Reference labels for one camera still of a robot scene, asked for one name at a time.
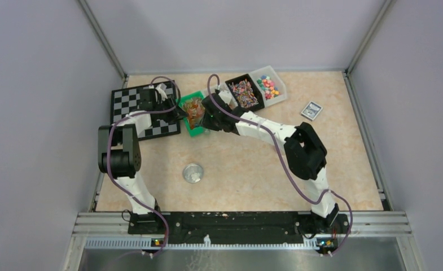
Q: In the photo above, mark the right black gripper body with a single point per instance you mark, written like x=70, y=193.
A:
x=211, y=122

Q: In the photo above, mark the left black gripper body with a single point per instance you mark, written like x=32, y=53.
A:
x=169, y=116

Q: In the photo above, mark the green candy bin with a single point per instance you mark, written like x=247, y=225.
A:
x=192, y=105

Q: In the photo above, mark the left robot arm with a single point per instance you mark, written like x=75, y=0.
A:
x=144, y=112

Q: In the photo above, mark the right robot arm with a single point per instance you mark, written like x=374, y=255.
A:
x=299, y=148

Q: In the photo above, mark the white bin orange candies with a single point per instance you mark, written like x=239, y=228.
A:
x=220, y=95

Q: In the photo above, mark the white bin colourful candies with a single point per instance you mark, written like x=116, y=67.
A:
x=273, y=90

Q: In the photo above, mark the black candy bin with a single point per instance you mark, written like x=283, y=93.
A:
x=246, y=92

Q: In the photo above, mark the black grey chessboard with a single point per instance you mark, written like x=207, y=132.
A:
x=124, y=101

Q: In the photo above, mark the blue playing card box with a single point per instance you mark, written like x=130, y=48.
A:
x=311, y=111

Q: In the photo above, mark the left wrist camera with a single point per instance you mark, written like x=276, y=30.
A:
x=160, y=88

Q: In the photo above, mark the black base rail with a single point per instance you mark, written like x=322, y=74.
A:
x=238, y=228

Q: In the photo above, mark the white cable duct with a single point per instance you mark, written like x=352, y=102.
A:
x=146, y=243

